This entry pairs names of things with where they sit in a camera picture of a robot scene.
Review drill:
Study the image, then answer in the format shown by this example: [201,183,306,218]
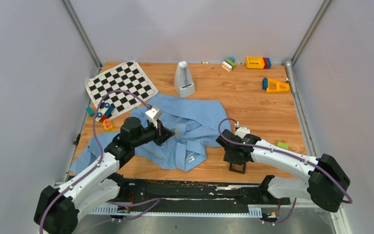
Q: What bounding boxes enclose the grey pipe in corner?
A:
[283,58,297,95]

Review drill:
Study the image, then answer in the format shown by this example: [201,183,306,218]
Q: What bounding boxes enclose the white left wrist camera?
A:
[145,106,162,129]

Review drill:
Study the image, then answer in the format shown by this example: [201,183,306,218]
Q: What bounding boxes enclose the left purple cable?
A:
[38,90,161,234]

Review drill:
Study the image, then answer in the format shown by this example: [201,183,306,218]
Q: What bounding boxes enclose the black square frame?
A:
[229,163,246,175]

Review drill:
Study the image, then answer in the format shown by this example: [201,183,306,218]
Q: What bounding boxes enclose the purple cable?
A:
[217,117,353,226]
[38,90,161,234]

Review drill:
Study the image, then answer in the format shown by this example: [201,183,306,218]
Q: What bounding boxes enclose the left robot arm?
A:
[33,117,175,234]

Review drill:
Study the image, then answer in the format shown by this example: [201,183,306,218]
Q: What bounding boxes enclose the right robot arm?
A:
[216,127,352,213]

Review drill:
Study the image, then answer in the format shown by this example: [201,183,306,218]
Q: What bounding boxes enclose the white green blue blocks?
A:
[221,57,236,72]

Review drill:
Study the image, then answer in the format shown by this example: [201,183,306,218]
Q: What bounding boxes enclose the light blue shirt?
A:
[69,94,232,175]

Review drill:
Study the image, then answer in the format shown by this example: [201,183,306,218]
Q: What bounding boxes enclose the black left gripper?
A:
[131,118,175,148]

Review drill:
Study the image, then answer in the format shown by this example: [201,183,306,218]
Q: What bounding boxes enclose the teal small block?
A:
[86,107,95,117]

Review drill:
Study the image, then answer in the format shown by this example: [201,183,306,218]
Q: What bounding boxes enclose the small green block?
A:
[277,141,289,150]

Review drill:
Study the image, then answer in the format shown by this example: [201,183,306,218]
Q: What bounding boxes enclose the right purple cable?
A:
[217,117,353,226]

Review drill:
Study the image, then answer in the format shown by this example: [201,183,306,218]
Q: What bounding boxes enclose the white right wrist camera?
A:
[235,126,250,138]

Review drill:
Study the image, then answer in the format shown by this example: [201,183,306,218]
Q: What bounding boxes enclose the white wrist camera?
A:
[235,126,250,138]
[145,106,162,129]

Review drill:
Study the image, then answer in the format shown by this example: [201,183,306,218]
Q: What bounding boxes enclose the yellow round toy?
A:
[103,118,114,132]

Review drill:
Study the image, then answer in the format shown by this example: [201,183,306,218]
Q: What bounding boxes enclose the black white checkerboard mat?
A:
[85,61,158,119]

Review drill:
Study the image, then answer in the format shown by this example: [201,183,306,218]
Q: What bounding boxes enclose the white metronome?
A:
[174,61,196,98]

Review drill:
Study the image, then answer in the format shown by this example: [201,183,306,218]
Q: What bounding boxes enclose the yellow blue toy wedge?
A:
[262,78,290,93]

